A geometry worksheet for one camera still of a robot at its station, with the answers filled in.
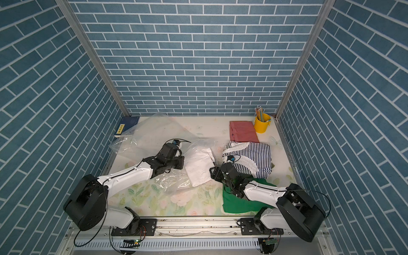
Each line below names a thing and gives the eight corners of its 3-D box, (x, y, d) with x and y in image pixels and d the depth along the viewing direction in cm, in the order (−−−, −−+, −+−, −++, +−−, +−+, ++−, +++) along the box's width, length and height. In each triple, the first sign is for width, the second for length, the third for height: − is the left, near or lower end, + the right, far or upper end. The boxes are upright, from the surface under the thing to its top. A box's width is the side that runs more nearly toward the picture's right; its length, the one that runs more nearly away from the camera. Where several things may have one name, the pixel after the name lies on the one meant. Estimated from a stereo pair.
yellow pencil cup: (258, 135, 112) (262, 125, 104) (251, 127, 117) (254, 117, 109) (270, 130, 115) (274, 120, 107) (262, 122, 120) (266, 112, 112)
